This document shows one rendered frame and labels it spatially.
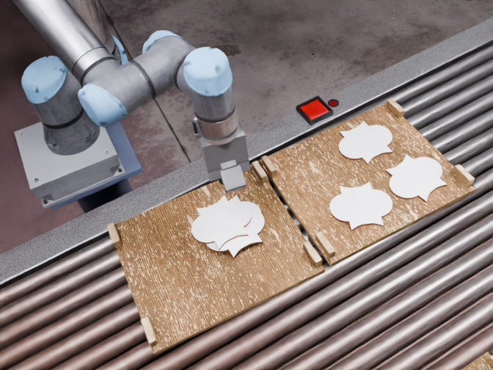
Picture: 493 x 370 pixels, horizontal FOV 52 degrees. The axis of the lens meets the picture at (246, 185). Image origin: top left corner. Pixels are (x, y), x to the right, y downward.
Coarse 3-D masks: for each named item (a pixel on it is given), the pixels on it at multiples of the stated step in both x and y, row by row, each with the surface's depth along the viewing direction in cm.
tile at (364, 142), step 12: (348, 132) 136; (360, 132) 136; (372, 132) 135; (384, 132) 135; (348, 144) 133; (360, 144) 133; (372, 144) 133; (384, 144) 132; (348, 156) 131; (360, 156) 131; (372, 156) 130
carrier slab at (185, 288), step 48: (192, 192) 130; (240, 192) 128; (144, 240) 123; (192, 240) 121; (288, 240) 119; (144, 288) 115; (192, 288) 114; (240, 288) 113; (288, 288) 112; (192, 336) 108
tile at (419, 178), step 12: (408, 156) 129; (396, 168) 127; (408, 168) 127; (420, 168) 127; (432, 168) 126; (396, 180) 125; (408, 180) 125; (420, 180) 125; (432, 180) 124; (396, 192) 123; (408, 192) 123; (420, 192) 122
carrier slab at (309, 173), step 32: (352, 128) 138; (288, 160) 133; (320, 160) 132; (352, 160) 131; (384, 160) 130; (288, 192) 127; (320, 192) 126; (448, 192) 123; (320, 224) 121; (384, 224) 119
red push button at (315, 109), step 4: (316, 100) 146; (308, 104) 146; (312, 104) 145; (316, 104) 145; (320, 104) 145; (304, 108) 145; (308, 108) 145; (312, 108) 145; (316, 108) 144; (320, 108) 144; (324, 108) 144; (304, 112) 144; (308, 112) 144; (312, 112) 144; (316, 112) 143; (320, 112) 143; (324, 112) 143; (308, 116) 143; (312, 116) 143; (316, 116) 143
